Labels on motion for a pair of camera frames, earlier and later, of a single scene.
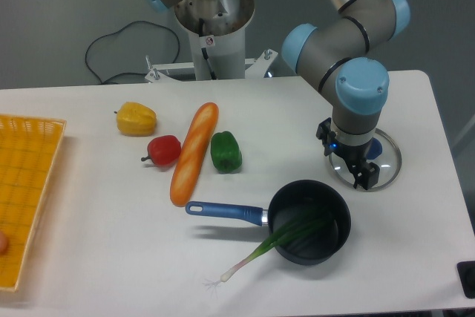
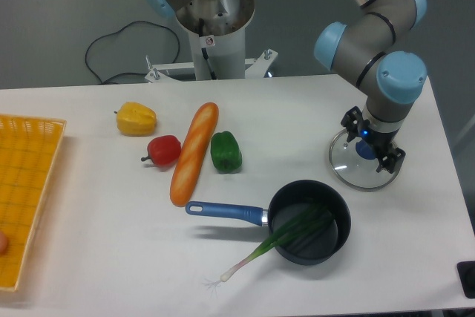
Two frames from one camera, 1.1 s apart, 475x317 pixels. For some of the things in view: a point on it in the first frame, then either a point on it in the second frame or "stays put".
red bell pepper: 164,150 stays put
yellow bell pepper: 134,119 stays put
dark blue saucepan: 292,203 stays put
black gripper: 356,156 → 355,121
